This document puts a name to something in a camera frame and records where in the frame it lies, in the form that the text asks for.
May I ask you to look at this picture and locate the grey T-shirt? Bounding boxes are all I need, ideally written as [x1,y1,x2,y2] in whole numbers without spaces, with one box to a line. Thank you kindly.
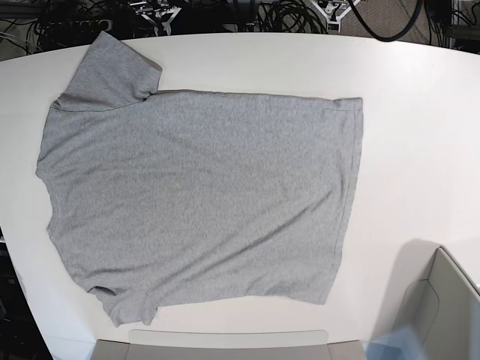
[36,33,363,326]

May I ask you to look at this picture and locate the grey chair back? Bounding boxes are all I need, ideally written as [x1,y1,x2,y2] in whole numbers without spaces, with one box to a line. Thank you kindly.
[91,330,367,359]

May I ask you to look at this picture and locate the grey bin right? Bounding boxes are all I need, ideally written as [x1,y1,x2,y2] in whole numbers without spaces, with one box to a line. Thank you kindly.
[397,247,479,359]

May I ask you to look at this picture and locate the black cable bundle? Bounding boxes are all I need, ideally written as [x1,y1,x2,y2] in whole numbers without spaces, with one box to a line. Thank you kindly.
[245,0,331,35]

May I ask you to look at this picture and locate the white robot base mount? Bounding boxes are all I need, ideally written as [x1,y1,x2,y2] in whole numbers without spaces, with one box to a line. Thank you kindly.
[128,0,189,36]
[310,0,351,33]

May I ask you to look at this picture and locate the thick black hose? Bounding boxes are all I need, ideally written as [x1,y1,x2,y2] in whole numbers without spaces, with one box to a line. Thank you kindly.
[346,0,423,42]

